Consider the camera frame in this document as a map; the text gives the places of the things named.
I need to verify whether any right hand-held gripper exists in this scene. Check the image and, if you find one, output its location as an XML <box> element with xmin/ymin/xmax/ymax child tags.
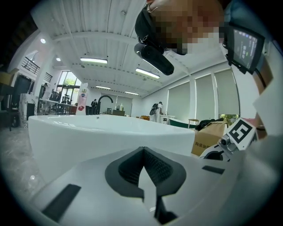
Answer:
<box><xmin>199</xmin><ymin>117</ymin><xmax>259</xmax><ymax>163</ymax></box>

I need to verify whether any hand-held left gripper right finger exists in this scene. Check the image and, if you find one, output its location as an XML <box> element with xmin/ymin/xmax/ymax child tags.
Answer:
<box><xmin>143</xmin><ymin>146</ymin><xmax>243</xmax><ymax>226</ymax></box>

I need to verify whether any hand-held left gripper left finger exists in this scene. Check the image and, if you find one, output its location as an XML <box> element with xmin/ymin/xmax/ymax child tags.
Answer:
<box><xmin>28</xmin><ymin>146</ymin><xmax>156</xmax><ymax>226</ymax></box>

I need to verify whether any white rectangular bathtub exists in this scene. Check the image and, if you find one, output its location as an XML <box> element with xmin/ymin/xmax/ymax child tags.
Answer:
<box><xmin>27</xmin><ymin>114</ymin><xmax>196</xmax><ymax>186</ymax></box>

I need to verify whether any large cardboard box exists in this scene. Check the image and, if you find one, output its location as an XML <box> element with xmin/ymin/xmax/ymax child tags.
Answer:
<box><xmin>191</xmin><ymin>120</ymin><xmax>229</xmax><ymax>158</ymax></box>

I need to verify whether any black bag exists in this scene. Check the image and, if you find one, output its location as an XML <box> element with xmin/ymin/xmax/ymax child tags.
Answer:
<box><xmin>195</xmin><ymin>118</ymin><xmax>229</xmax><ymax>131</ymax></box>

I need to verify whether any dark green oval tub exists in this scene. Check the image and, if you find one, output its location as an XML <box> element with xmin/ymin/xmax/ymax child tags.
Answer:
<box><xmin>168</xmin><ymin>117</ymin><xmax>195</xmax><ymax>129</ymax></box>

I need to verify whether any white vanity cabinet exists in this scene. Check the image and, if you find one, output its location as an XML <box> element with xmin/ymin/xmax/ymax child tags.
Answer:
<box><xmin>161</xmin><ymin>114</ymin><xmax>176</xmax><ymax>126</ymax></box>

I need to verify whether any pink and white bottle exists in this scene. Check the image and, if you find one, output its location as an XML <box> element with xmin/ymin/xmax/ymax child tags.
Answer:
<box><xmin>76</xmin><ymin>82</ymin><xmax>89</xmax><ymax>116</ymax></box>

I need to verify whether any black curved faucet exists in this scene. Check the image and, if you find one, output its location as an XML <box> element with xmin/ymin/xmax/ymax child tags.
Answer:
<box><xmin>97</xmin><ymin>95</ymin><xmax>114</xmax><ymax>115</ymax></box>

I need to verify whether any wide grey roller blind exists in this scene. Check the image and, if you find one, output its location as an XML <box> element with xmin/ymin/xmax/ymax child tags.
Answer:
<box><xmin>115</xmin><ymin>96</ymin><xmax>133</xmax><ymax>116</ymax></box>

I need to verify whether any white office desk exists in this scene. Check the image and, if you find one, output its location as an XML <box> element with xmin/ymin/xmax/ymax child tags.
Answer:
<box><xmin>38</xmin><ymin>98</ymin><xmax>78</xmax><ymax>116</ymax></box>

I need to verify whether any marble-patterned cabinet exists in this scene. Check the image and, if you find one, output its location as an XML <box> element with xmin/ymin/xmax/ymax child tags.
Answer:
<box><xmin>19</xmin><ymin>93</ymin><xmax>37</xmax><ymax>128</ymax></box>

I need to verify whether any glass entrance door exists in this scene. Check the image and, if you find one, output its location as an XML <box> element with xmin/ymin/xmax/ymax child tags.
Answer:
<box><xmin>57</xmin><ymin>71</ymin><xmax>81</xmax><ymax>105</ymax></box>

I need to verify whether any black metal shelf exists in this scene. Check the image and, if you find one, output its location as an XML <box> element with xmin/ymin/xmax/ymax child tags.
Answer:
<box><xmin>0</xmin><ymin>83</ymin><xmax>22</xmax><ymax>132</ymax></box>

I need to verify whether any black caged monitor screen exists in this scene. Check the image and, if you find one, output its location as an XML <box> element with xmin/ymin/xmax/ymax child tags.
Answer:
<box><xmin>222</xmin><ymin>21</ymin><xmax>266</xmax><ymax>75</ymax></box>

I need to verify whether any open cardboard box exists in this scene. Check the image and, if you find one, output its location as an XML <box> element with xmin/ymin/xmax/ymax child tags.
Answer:
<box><xmin>0</xmin><ymin>68</ymin><xmax>20</xmax><ymax>86</ymax></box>

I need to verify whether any person's face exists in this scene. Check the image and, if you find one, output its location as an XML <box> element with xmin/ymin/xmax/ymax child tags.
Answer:
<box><xmin>152</xmin><ymin>0</ymin><xmax>225</xmax><ymax>56</ymax></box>

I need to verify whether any person's light blue shirt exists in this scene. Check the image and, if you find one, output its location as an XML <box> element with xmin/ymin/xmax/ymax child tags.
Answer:
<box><xmin>222</xmin><ymin>0</ymin><xmax>273</xmax><ymax>30</ymax></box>

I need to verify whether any dark wooden staircase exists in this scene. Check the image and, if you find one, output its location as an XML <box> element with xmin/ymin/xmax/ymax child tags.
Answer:
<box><xmin>4</xmin><ymin>19</ymin><xmax>38</xmax><ymax>67</ymax></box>

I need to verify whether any light wooden stool frame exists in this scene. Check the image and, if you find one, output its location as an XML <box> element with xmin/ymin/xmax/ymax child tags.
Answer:
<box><xmin>188</xmin><ymin>118</ymin><xmax>200</xmax><ymax>129</ymax></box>

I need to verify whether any black head camera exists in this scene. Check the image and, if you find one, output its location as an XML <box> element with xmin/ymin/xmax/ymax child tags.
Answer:
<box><xmin>133</xmin><ymin>42</ymin><xmax>175</xmax><ymax>76</ymax></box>

